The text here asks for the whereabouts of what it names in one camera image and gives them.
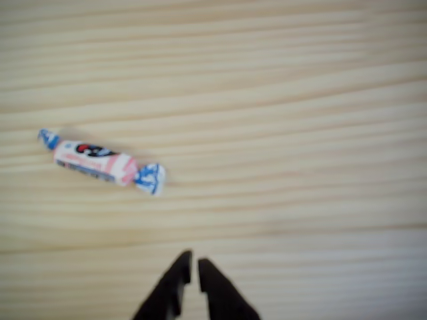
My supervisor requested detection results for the red white blue candy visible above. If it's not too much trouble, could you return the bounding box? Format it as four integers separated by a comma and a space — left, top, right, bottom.
36, 128, 167, 197

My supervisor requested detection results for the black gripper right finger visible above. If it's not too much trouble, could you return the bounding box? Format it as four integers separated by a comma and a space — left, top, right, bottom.
197, 257, 262, 320

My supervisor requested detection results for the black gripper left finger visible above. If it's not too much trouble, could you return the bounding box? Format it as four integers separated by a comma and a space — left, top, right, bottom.
132, 249, 193, 320

